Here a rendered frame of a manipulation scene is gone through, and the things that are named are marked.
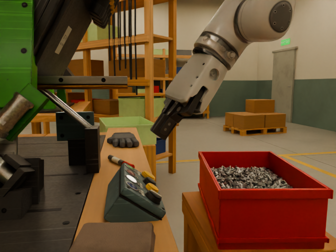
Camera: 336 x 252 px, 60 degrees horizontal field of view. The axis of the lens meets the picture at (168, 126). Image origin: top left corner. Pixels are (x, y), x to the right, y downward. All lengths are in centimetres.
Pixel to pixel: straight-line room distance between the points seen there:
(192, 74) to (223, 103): 994
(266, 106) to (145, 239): 700
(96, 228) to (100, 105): 353
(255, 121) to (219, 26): 617
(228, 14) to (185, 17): 965
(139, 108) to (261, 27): 290
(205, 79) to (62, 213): 33
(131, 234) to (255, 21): 36
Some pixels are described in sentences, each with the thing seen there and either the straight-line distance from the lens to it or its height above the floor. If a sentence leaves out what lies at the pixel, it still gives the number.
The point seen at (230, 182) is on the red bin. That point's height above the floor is 88.
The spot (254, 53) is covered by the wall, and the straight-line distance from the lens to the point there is 1097.
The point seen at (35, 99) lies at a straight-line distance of 58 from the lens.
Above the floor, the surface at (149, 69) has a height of 127.
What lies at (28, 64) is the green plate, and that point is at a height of 115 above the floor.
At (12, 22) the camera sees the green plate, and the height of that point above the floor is 122.
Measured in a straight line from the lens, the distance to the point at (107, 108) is 379.
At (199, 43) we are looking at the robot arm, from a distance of 55.
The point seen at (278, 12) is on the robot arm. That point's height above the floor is 122.
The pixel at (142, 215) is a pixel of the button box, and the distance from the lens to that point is 47.
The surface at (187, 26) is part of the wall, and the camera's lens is 1017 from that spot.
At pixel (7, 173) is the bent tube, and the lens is 54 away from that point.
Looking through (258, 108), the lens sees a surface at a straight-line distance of 719.
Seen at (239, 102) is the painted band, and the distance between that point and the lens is 1070.
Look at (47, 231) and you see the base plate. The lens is 48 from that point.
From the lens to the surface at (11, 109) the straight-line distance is 55.
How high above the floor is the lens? 111
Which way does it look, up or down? 8 degrees down
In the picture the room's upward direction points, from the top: straight up
